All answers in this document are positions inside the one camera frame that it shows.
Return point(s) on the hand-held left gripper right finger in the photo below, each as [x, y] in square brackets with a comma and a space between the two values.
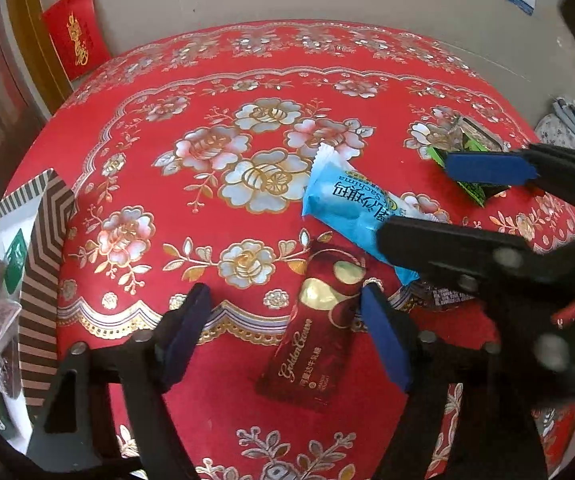
[385, 340]

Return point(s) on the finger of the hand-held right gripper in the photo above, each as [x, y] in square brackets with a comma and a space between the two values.
[487, 169]
[442, 245]

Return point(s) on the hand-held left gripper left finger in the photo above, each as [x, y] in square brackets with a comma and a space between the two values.
[187, 335]

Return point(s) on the black and bright green packet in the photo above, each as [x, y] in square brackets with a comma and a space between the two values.
[472, 191]

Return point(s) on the long dark red snack packet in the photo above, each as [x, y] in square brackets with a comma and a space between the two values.
[312, 340]

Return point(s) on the blue snack packet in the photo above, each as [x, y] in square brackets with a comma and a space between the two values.
[347, 205]

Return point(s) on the striped cardboard box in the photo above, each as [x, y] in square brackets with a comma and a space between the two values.
[42, 270]

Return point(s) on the light green snack packet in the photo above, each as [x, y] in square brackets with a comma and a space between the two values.
[16, 260]

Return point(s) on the black snack packet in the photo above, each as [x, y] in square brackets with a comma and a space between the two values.
[442, 296]

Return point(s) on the floral chair cushion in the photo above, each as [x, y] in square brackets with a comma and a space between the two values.
[557, 130]

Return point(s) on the red floral tablecloth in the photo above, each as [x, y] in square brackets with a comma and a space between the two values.
[192, 85]

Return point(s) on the red paper wall hanging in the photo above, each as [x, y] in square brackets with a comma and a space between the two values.
[75, 35]

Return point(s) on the wooden door frame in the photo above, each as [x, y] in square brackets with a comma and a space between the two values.
[32, 50]

